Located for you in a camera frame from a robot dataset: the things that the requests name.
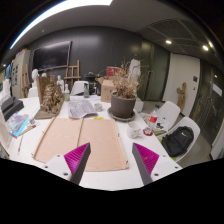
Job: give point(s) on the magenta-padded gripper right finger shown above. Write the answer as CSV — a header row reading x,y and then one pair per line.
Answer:
x,y
146,160

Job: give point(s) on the wooden easel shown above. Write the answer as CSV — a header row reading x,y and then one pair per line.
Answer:
x,y
72,73

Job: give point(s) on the white chair holding backpack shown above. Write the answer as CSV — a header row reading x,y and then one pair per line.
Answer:
x,y
191,122

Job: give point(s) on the black backpack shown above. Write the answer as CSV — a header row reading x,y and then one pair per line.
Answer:
x,y
178,141

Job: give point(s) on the white chair behind table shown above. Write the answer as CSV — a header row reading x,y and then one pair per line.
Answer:
x,y
77,88

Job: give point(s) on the black desk device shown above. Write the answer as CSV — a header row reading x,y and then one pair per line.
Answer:
x,y
11,108

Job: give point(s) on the white plaster statue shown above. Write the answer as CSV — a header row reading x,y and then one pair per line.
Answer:
x,y
135,68

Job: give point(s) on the white cabinet with papers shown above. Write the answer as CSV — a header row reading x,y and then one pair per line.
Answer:
x,y
18,73

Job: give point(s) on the flat round red coaster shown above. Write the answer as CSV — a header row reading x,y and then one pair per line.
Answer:
x,y
147,132

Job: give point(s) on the yellow sticky note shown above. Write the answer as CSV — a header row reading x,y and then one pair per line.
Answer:
x,y
98,118

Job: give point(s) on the white chair holding papers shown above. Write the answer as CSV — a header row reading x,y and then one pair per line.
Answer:
x,y
171,110

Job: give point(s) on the round ceiling light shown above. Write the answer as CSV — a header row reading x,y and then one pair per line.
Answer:
x,y
205,48
168,42

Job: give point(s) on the printed newspaper sheet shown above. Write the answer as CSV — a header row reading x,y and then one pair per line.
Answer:
x,y
81,108

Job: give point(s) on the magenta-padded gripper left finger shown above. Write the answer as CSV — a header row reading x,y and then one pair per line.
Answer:
x,y
75,160

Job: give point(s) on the small white figurine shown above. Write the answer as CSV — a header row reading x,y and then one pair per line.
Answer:
x,y
60,83

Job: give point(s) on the dried plant in grey pot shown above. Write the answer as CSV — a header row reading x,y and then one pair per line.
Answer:
x,y
122,105

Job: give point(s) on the light plywood board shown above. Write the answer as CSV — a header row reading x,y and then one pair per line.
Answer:
x,y
100,140

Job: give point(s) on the colourful book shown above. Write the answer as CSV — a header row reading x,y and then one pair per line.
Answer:
x,y
18,125

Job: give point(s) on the stack of papers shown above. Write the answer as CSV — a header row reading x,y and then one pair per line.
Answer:
x,y
163,121

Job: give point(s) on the brown wooden figure sculpture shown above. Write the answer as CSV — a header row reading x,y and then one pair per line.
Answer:
x,y
181,96

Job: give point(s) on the white mug with cartoon print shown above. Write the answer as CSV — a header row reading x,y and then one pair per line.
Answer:
x,y
133,130

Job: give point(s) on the small bottle with green label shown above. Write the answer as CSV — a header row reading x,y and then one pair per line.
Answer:
x,y
66,94

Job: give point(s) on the cardboard box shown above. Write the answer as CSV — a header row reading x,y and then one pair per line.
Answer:
x,y
106,90

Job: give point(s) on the dark wall screen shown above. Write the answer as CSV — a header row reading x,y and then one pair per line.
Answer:
x,y
51,56

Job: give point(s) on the small spray bottle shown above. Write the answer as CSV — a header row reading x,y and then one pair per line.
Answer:
x,y
86,90

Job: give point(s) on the red bucket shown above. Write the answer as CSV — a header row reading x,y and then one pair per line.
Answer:
x,y
112,71

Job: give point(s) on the white plaster bust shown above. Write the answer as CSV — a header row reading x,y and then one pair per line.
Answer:
x,y
35,77

